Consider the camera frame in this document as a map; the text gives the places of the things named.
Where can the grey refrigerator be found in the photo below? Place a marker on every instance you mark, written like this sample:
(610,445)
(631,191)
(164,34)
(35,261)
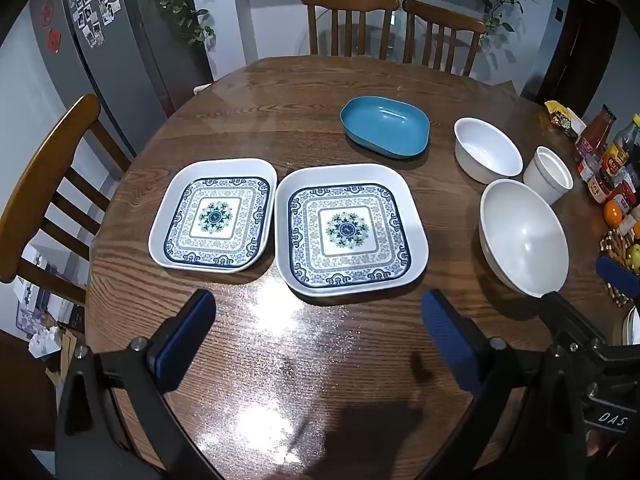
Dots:
(130,70)

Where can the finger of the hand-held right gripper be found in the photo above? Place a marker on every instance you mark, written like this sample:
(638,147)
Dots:
(619,276)
(570,316)

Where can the wooden cabinet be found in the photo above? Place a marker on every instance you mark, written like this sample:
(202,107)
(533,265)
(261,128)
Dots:
(22,390)

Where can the yellow snack packet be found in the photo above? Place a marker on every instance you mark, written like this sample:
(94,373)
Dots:
(562,116)

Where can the green fruit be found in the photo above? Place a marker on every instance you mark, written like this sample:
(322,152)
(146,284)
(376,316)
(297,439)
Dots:
(635,255)

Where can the cluster of fridge photos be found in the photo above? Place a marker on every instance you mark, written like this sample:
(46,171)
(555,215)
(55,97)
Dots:
(92,5)

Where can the square blue patterned plate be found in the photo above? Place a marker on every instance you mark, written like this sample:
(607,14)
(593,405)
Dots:
(347,230)
(215,217)

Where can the dark soy sauce bottle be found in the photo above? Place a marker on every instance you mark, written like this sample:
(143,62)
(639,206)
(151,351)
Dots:
(622,147)

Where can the small white bowl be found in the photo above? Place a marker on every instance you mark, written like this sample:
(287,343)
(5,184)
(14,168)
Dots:
(487,152)

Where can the wooden dining chair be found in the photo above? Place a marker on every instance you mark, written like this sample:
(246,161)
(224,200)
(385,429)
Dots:
(45,180)
(442,14)
(350,1)

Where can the white ribbed cup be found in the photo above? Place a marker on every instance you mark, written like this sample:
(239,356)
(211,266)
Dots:
(547,175)

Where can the large white bowl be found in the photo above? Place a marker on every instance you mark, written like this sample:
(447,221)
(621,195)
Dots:
(525,240)

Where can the blue oval dish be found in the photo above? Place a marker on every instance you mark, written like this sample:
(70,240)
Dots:
(385,122)

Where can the red lid jar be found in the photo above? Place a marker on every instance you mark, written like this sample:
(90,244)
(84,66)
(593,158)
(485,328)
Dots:
(626,196)

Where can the square red fridge decoration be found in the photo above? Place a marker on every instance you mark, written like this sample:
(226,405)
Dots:
(53,41)

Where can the white crumpled paper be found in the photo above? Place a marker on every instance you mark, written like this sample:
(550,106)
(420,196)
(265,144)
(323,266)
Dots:
(42,342)

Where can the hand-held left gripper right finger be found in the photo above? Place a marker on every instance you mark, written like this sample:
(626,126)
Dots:
(450,342)

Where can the red label jar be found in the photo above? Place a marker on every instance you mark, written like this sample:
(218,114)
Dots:
(598,185)

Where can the round red fridge decoration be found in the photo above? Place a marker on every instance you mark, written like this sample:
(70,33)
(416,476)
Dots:
(46,11)

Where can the dark wooden door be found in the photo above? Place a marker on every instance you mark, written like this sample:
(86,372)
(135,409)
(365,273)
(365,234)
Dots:
(580,45)

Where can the orange fruit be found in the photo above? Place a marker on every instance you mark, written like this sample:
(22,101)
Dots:
(613,213)

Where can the cardboard box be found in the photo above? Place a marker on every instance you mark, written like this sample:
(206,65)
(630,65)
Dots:
(67,355)

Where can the white plate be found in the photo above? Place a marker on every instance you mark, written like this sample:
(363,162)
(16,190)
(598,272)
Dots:
(633,326)

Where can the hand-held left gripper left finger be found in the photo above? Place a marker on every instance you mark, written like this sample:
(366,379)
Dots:
(185,342)

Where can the storage boxes under chair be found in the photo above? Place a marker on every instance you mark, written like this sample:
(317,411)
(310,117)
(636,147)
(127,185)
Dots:
(35,272)

